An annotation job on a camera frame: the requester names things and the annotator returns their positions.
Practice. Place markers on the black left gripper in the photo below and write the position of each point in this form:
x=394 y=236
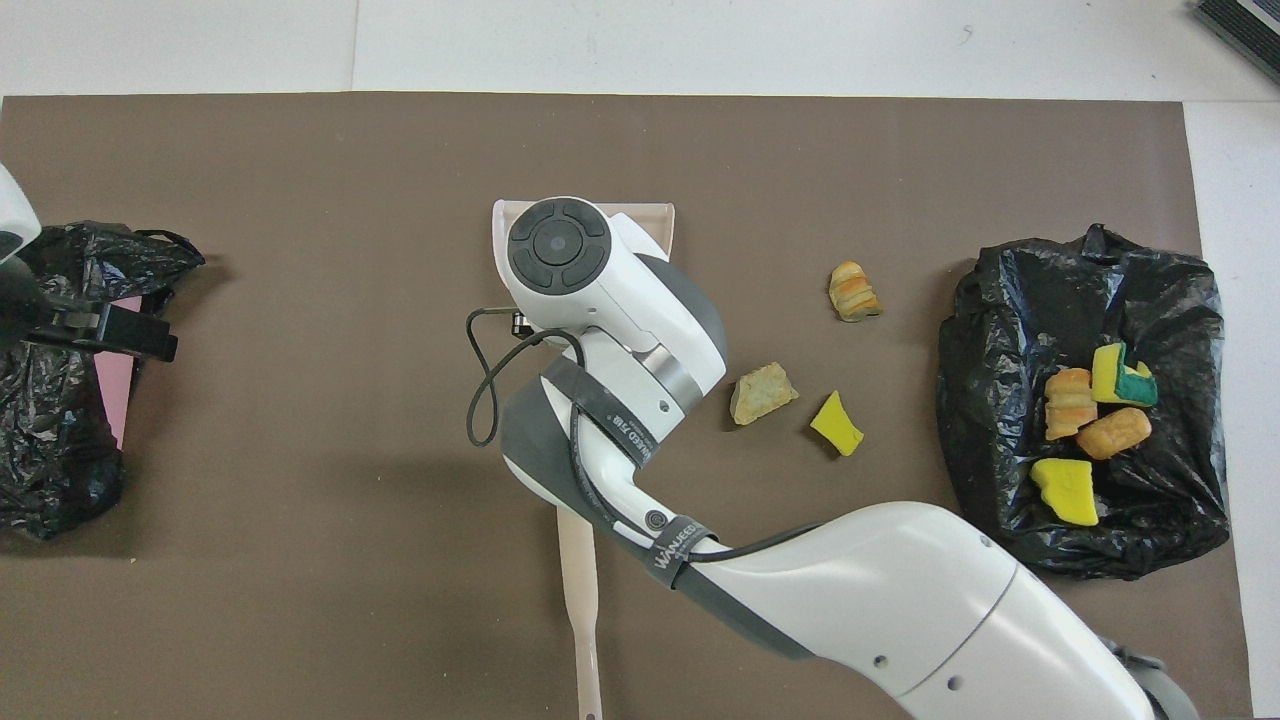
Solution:
x=20 y=310

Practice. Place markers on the beige plastic dustpan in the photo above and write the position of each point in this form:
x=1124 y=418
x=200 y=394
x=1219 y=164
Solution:
x=655 y=225

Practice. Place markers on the pale bread chunk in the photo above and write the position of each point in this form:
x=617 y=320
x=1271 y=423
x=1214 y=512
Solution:
x=764 y=392

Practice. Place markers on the striped orange croissant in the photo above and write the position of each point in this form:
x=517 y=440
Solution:
x=1070 y=403
x=853 y=291

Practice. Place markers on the notched yellow sponge piece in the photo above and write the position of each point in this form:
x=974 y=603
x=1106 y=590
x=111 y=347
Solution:
x=1066 y=492

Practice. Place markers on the brown bread bun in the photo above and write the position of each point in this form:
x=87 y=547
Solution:
x=1113 y=432

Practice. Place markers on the yellow sponge with green pad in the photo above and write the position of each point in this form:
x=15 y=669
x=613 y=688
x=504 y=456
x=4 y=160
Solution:
x=1123 y=375

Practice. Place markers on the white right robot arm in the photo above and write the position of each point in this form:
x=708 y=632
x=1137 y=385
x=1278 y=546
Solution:
x=900 y=600

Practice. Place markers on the black bag over pink bin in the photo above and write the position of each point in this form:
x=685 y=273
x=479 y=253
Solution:
x=50 y=450

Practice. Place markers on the black trash bag bin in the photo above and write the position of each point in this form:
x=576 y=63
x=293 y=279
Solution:
x=1000 y=350

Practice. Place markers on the brown table mat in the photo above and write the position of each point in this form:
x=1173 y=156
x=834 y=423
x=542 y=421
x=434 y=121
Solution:
x=300 y=180

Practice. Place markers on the dark ribbed block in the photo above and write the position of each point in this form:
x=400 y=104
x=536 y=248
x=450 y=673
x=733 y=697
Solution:
x=1250 y=25

